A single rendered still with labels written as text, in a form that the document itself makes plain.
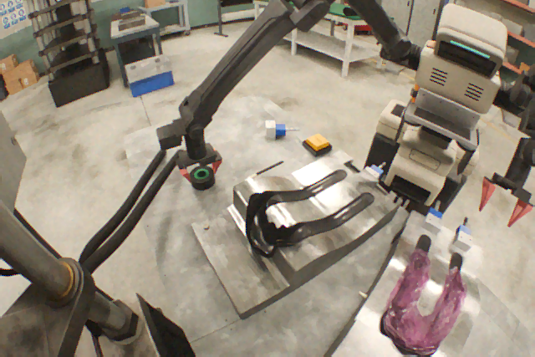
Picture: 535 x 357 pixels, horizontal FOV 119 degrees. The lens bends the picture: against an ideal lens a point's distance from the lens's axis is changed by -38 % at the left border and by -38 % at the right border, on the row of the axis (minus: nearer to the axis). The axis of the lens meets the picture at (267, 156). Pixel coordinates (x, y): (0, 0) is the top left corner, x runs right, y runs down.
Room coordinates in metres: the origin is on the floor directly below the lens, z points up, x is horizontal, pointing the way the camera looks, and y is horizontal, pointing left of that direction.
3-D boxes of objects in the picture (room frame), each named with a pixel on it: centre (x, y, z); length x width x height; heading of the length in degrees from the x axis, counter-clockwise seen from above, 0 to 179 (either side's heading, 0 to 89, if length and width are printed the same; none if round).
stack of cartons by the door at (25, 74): (4.00, 5.61, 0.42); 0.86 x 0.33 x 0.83; 122
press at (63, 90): (3.58, 3.23, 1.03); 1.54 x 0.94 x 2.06; 32
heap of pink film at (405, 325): (0.12, -0.35, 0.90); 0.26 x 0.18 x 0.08; 139
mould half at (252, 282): (0.37, -0.09, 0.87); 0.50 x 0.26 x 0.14; 122
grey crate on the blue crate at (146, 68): (3.09, 1.63, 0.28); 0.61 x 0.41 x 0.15; 122
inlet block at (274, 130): (0.81, -0.06, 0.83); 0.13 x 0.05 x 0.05; 94
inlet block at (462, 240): (0.29, -0.57, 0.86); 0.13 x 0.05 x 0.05; 139
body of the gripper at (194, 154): (0.55, 0.20, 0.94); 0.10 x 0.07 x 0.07; 121
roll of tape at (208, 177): (0.55, 0.21, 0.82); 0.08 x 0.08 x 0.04
